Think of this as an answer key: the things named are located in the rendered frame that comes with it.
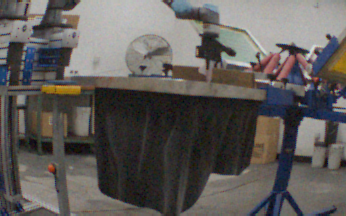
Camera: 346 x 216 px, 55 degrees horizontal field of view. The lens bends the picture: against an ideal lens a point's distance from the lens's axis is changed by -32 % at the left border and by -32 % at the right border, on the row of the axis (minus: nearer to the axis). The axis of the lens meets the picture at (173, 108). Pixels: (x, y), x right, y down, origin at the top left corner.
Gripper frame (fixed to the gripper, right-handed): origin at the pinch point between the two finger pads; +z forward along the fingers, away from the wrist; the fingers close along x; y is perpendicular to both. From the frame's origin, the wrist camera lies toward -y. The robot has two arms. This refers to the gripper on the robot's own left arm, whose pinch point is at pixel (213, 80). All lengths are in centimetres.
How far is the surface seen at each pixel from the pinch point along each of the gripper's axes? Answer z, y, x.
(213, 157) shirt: 25.5, -20.1, 22.7
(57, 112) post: 14, 10, 71
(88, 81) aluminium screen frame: 3, 15, 52
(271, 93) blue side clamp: 1.9, -30.5, 0.5
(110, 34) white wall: -63, 380, -261
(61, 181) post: 40, 10, 70
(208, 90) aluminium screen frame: 3, -29, 42
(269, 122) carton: 42, 173, -375
